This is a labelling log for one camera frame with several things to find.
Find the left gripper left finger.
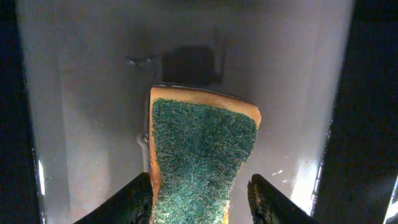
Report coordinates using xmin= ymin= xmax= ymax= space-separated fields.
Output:
xmin=75 ymin=172 xmax=153 ymax=224

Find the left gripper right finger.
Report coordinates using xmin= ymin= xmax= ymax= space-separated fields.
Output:
xmin=247 ymin=174 xmax=320 ymax=224

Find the green and yellow sponge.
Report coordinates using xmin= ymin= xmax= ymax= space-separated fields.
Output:
xmin=149 ymin=86 xmax=262 ymax=223

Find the black rectangular tray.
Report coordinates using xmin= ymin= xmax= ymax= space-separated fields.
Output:
xmin=1 ymin=0 xmax=397 ymax=223

